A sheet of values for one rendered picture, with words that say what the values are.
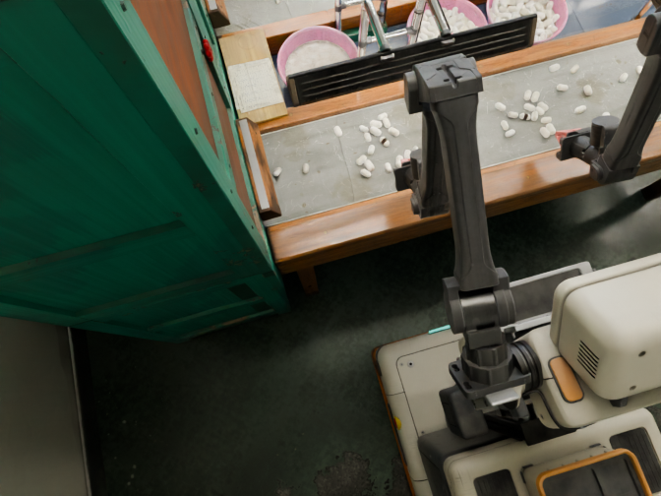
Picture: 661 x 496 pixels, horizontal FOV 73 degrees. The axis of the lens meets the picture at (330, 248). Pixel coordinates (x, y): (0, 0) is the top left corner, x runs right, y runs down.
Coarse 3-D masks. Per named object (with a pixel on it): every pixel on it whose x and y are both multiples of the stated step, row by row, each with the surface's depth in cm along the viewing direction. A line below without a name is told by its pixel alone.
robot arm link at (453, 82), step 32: (416, 64) 70; (448, 64) 67; (448, 96) 63; (448, 128) 65; (448, 160) 67; (448, 192) 72; (480, 192) 68; (480, 224) 70; (480, 256) 71; (448, 288) 74; (480, 288) 73; (448, 320) 81; (512, 320) 74
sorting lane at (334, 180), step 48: (624, 48) 148; (480, 96) 144; (576, 96) 144; (624, 96) 143; (288, 144) 140; (336, 144) 140; (480, 144) 140; (528, 144) 139; (288, 192) 136; (336, 192) 136; (384, 192) 136
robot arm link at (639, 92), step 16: (656, 16) 75; (640, 32) 79; (656, 32) 75; (640, 48) 80; (656, 48) 78; (656, 64) 81; (640, 80) 87; (656, 80) 83; (640, 96) 88; (656, 96) 86; (624, 112) 95; (640, 112) 89; (656, 112) 89; (624, 128) 96; (640, 128) 92; (624, 144) 97; (640, 144) 96; (608, 160) 103; (624, 160) 100; (608, 176) 104; (624, 176) 105
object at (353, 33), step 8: (336, 0) 138; (352, 0) 141; (360, 0) 141; (384, 0) 143; (336, 8) 141; (344, 8) 142; (384, 8) 146; (336, 16) 144; (384, 16) 150; (336, 24) 147; (384, 24) 154; (344, 32) 154; (352, 32) 154; (368, 32) 155; (352, 40) 156
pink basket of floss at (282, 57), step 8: (296, 32) 147; (304, 32) 149; (312, 32) 149; (320, 32) 150; (328, 32) 149; (336, 32) 148; (288, 40) 147; (328, 40) 152; (336, 40) 150; (344, 40) 148; (280, 48) 146; (288, 48) 149; (344, 48) 150; (352, 48) 147; (280, 56) 146; (288, 56) 150; (352, 56) 148; (280, 64) 146; (280, 72) 144
